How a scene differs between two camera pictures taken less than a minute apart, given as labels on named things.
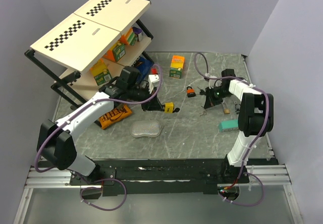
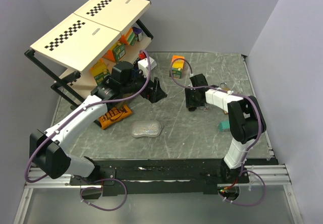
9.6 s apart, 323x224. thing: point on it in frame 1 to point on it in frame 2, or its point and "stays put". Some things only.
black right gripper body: [217, 94] to [191, 99]
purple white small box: [139, 32] stays put
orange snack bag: [121, 111] stays put
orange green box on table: [177, 63] stays put
